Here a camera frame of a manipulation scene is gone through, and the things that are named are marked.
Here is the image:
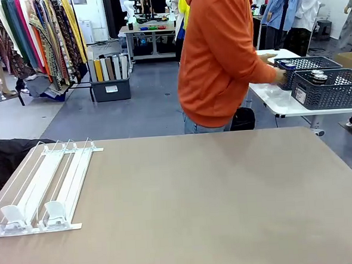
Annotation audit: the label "black metal clothes rack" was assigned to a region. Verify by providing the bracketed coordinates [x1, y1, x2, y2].
[11, 0, 96, 107]

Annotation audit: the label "black cloth cover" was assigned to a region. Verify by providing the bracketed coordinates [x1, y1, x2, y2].
[0, 135, 60, 205]

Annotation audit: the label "black bag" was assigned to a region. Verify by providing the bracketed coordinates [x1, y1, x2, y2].
[230, 106, 257, 131]

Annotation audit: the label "white dispenser pusher paddle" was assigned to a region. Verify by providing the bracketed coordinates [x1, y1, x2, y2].
[0, 204, 24, 231]
[44, 199, 70, 227]

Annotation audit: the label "person in orange hoodie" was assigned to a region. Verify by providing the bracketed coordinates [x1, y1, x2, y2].
[172, 0, 291, 135]

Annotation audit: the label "brown material roll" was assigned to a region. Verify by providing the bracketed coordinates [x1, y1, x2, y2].
[104, 56, 116, 81]

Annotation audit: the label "mannequin legs with stand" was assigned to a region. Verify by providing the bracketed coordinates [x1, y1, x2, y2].
[0, 59, 18, 102]

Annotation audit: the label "patterned hanging garment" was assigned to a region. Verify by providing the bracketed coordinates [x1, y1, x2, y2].
[27, 0, 78, 89]

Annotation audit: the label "orange hanging garment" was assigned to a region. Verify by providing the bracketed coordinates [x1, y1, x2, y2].
[32, 32, 53, 84]

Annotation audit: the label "yellow hanging garment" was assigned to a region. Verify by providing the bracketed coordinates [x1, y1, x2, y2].
[60, 0, 88, 65]

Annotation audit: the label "white material roll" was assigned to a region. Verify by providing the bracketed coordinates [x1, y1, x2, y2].
[99, 57, 110, 82]

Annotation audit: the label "white side table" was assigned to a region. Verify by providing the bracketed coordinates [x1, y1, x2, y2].
[245, 44, 352, 142]

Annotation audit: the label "person in black shirt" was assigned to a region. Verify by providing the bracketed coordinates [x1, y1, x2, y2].
[147, 0, 173, 15]

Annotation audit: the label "cardboard box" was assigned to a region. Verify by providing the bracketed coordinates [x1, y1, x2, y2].
[334, 51, 352, 76]

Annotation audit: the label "light grey material roll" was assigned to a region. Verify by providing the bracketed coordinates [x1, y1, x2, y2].
[112, 55, 122, 81]

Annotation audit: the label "white floor appliance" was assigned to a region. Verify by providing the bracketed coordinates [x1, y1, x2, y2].
[77, 19, 95, 46]

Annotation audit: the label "yellow material roll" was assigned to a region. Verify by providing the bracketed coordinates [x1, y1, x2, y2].
[94, 58, 104, 82]

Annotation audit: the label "grey storage bin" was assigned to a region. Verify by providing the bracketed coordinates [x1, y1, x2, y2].
[89, 77, 132, 103]

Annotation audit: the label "cream material roll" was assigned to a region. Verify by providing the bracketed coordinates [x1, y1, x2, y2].
[118, 54, 129, 80]

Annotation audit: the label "white wire can dispenser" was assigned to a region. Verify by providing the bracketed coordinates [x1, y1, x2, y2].
[0, 136, 110, 238]

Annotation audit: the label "brown patterned garment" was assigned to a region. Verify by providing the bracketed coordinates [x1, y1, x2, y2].
[0, 14, 36, 81]

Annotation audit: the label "white shirt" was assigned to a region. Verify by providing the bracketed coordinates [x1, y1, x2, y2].
[290, 0, 329, 33]

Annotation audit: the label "grey cloth pile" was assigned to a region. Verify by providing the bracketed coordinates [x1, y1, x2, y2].
[24, 73, 70, 103]

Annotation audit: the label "green hanging garment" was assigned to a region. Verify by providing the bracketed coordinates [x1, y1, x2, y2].
[0, 0, 29, 64]

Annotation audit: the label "person's left hand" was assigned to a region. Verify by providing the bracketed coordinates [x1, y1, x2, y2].
[260, 52, 279, 67]

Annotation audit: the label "person's right hand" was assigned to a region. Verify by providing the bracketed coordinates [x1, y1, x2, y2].
[274, 67, 288, 85]

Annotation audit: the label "black stool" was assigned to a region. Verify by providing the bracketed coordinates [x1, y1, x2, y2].
[316, 19, 334, 42]

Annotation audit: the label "grey plastic lattice basket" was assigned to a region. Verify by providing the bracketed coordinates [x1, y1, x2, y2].
[289, 67, 352, 112]
[273, 54, 345, 92]

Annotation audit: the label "blue shirt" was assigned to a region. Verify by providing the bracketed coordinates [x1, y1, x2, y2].
[260, 0, 304, 33]

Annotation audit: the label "grey workbench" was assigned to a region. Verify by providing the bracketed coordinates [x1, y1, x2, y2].
[118, 20, 181, 65]

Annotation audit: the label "person's right forearm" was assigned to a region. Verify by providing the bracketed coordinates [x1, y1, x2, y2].
[243, 56, 278, 86]

